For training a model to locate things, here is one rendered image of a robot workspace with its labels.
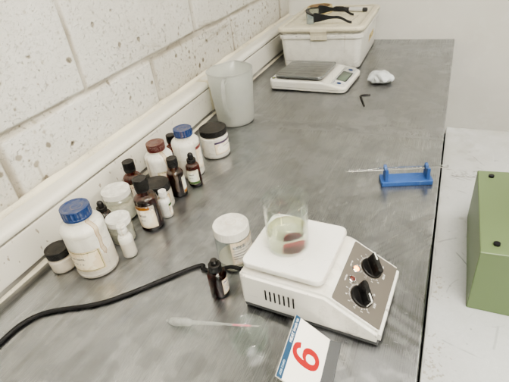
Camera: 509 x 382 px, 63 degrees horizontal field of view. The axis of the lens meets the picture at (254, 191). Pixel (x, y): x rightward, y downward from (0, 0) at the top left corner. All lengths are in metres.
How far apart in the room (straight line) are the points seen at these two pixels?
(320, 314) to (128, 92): 0.68
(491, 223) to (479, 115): 1.38
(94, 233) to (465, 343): 0.56
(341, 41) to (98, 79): 0.87
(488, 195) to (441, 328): 0.21
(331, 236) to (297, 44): 1.06
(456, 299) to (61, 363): 0.56
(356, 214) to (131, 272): 0.42
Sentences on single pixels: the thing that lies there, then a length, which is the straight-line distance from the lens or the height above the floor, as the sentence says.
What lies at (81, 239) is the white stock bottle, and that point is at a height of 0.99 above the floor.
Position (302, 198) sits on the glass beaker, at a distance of 0.57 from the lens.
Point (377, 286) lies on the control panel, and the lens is 0.61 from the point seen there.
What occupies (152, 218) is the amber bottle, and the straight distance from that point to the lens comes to 0.80.
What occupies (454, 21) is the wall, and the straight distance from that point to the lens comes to 1.87.
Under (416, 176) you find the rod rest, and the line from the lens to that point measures 0.90.
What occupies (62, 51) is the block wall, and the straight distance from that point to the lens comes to 0.89.
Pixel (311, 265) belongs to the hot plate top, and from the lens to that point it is 0.56.
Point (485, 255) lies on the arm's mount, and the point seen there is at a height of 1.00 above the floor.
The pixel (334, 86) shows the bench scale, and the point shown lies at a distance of 1.32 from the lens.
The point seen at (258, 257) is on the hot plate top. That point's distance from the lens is 0.58.
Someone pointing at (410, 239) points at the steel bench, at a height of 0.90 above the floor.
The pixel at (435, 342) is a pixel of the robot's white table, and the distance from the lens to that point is 0.62.
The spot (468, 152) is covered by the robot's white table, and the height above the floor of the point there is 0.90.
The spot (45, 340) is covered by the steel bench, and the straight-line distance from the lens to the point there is 0.71.
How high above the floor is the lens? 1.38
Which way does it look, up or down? 33 degrees down
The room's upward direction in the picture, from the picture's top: 7 degrees counter-clockwise
